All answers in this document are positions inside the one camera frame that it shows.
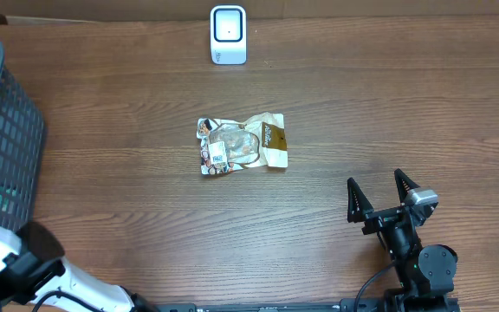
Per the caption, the brown white snack bag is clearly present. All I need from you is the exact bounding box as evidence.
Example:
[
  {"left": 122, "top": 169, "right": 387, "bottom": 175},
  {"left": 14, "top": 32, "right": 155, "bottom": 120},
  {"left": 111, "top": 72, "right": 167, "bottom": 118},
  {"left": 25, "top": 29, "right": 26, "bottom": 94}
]
[{"left": 197, "top": 113, "right": 288, "bottom": 175}]

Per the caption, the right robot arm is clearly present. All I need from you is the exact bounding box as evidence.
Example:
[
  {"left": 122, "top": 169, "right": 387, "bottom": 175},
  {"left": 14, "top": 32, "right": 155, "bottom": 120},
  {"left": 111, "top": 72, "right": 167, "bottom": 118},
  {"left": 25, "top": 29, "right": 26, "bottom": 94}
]
[{"left": 340, "top": 169, "right": 460, "bottom": 312}]

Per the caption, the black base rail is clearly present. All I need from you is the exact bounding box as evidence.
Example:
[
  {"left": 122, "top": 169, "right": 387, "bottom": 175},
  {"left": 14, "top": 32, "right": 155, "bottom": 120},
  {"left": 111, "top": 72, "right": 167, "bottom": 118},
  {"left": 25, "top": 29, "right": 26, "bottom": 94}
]
[{"left": 153, "top": 296, "right": 462, "bottom": 312}]

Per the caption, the grey plastic mesh basket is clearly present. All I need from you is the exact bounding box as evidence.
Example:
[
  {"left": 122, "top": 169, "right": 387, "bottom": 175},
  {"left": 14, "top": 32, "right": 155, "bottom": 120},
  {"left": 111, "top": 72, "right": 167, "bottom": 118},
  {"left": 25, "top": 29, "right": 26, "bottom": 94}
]
[{"left": 0, "top": 41, "right": 47, "bottom": 231}]

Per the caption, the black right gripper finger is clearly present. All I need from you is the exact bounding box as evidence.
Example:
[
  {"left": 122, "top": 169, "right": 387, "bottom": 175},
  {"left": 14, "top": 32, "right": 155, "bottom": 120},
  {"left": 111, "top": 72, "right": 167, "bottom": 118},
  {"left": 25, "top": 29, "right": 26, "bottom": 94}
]
[
  {"left": 347, "top": 178, "right": 373, "bottom": 223},
  {"left": 394, "top": 168, "right": 419, "bottom": 203}
]

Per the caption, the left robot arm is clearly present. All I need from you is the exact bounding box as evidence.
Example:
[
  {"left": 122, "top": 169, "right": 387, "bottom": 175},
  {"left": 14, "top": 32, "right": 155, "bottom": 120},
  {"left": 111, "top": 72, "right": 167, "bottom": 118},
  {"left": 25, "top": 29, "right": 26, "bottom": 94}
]
[{"left": 0, "top": 221, "right": 158, "bottom": 312}]

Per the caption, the white barcode scanner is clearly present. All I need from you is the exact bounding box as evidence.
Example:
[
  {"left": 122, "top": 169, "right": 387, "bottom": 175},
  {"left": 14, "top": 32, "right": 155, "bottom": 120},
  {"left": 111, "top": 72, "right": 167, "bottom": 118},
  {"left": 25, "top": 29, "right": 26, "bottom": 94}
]
[{"left": 210, "top": 4, "right": 247, "bottom": 65}]

